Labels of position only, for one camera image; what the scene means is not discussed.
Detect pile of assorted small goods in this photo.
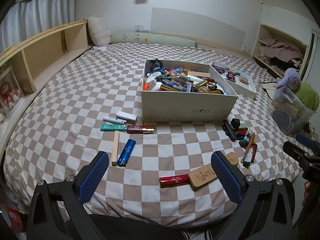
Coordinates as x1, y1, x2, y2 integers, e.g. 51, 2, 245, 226
142, 59, 228, 95

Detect blue lighter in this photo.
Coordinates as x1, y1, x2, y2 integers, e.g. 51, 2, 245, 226
117, 139, 136, 167

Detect dark clothes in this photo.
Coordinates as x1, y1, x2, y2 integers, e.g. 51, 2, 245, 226
269, 57, 303, 68

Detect fluffy white pillow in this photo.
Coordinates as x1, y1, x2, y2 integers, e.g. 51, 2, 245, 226
87, 17, 112, 47

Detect large carved wooden tag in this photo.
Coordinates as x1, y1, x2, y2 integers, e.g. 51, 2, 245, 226
188, 164, 218, 188

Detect grey curtain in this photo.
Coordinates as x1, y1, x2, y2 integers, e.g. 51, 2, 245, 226
0, 0, 77, 53

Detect white bag with black trim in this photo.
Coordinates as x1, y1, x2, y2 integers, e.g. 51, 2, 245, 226
259, 80, 279, 100

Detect red packet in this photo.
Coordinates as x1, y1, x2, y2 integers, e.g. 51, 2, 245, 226
7, 206, 24, 232

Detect red lighter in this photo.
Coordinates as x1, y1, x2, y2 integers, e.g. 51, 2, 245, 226
159, 174, 189, 188

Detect clear plastic bin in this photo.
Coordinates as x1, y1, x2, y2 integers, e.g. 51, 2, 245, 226
269, 86, 318, 138

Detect long pale green pillow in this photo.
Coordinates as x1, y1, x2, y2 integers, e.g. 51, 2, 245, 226
110, 31, 198, 48

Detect wooden bedside shelf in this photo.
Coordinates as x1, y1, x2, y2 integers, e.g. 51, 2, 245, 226
0, 20, 94, 155

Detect cluster of assorted lighters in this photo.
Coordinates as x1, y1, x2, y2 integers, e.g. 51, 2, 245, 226
222, 120, 258, 167

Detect white door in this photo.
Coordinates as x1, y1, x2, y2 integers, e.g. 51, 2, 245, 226
304, 29, 320, 85

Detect person's right hand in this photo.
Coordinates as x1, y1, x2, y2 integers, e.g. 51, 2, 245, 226
301, 180, 312, 207

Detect large white cardboard box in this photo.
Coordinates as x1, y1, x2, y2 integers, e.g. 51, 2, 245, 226
141, 59, 238, 123

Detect square wooden stick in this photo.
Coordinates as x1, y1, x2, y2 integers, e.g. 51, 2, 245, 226
112, 131, 120, 166

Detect small carved wooden tag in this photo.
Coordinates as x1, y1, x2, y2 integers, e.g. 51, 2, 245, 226
225, 152, 238, 165

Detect maroon gold lighter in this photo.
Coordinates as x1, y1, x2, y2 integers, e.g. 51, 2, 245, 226
127, 125, 154, 134

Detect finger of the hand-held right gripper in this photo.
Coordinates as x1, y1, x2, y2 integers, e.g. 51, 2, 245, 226
295, 133, 320, 152
282, 141, 315, 165

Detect heap of mixed trinkets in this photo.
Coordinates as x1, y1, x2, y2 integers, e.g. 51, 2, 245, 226
212, 64, 251, 84

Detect white lighter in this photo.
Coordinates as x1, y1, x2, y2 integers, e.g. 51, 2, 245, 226
103, 117, 126, 124

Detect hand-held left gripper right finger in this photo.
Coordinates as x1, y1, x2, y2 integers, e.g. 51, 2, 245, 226
211, 151, 293, 240

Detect green plush toy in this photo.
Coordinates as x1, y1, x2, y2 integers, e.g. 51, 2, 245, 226
295, 82, 320, 110

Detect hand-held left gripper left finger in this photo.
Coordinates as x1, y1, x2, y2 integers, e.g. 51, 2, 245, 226
26, 151, 110, 240

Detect pink clothes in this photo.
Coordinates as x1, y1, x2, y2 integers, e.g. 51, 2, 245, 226
259, 38, 304, 60

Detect small white carton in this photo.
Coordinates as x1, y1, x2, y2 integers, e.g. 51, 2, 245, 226
116, 111, 138, 125

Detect open wooden closet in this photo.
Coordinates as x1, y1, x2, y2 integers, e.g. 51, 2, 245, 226
251, 24, 310, 80

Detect shallow white cardboard tray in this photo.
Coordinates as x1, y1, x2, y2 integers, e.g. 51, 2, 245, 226
210, 60, 257, 100

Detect clear photo frame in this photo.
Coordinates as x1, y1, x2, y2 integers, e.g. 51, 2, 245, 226
0, 65, 25, 120

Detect teal lighter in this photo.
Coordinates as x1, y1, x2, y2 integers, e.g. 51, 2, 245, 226
100, 124, 128, 132

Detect checkered bed sheet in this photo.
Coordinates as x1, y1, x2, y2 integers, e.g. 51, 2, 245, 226
4, 42, 304, 227

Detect purple plush toy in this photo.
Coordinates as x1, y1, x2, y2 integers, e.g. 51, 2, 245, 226
275, 68, 303, 90

